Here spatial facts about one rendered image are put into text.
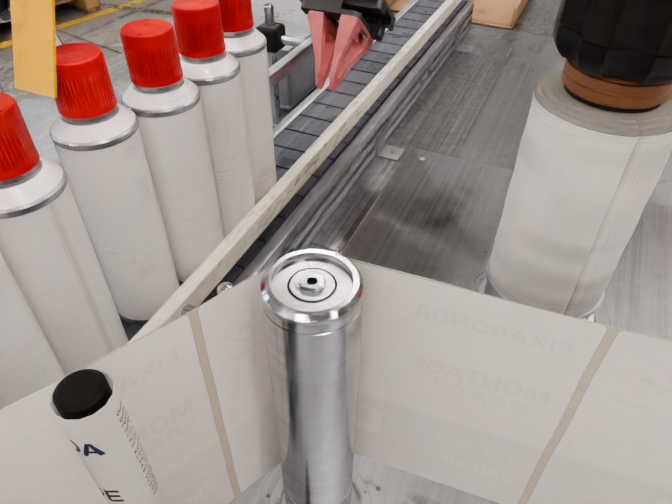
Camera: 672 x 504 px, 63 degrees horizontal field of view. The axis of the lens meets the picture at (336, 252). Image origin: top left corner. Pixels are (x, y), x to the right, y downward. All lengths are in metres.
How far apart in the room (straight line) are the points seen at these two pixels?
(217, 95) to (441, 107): 0.49
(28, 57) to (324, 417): 0.25
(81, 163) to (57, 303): 0.08
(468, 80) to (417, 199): 0.42
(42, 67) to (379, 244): 0.30
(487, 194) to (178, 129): 0.33
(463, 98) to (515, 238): 0.52
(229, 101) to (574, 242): 0.26
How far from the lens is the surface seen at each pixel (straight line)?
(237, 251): 0.46
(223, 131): 0.44
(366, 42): 0.68
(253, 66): 0.47
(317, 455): 0.26
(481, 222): 0.55
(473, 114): 0.84
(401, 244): 0.51
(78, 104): 0.36
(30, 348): 0.35
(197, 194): 0.42
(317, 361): 0.21
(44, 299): 0.36
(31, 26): 0.36
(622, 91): 0.34
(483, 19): 1.21
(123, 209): 0.38
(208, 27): 0.42
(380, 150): 0.73
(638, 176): 0.36
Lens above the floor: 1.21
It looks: 42 degrees down
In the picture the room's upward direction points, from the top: 1 degrees clockwise
